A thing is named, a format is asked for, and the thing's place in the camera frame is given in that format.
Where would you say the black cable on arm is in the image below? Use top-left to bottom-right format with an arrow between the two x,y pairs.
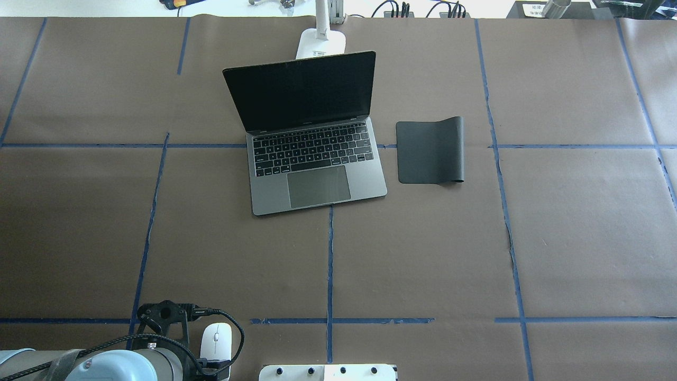
0,307 -> 246,381

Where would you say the black usb hub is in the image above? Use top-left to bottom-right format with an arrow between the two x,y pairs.
440,2 -> 470,19
371,1 -> 415,19

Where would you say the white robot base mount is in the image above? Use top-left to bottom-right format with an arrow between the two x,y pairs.
258,364 -> 398,380

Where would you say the black usb hub right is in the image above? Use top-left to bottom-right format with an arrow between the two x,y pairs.
440,2 -> 470,19

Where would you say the aluminium frame post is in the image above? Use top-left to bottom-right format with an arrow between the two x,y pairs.
328,0 -> 345,24

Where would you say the black mouse pad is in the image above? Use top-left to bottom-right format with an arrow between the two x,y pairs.
396,116 -> 465,184

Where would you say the metal cylinder cup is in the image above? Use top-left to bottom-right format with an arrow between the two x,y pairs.
541,0 -> 572,20

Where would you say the black usb hub left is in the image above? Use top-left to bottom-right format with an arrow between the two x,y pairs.
371,1 -> 415,19

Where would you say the blue orange tool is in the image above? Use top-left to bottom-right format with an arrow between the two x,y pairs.
159,0 -> 203,10

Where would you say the white computer mouse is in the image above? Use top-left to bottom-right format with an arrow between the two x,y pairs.
200,322 -> 232,362

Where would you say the grey laptop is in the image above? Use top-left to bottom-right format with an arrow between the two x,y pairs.
222,51 -> 387,215

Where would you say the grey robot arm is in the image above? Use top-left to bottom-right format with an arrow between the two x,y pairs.
2,301 -> 244,380

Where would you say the brown paper table cover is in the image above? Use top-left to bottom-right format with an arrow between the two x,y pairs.
2,15 -> 675,380

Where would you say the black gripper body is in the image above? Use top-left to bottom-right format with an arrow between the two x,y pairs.
132,301 -> 231,380

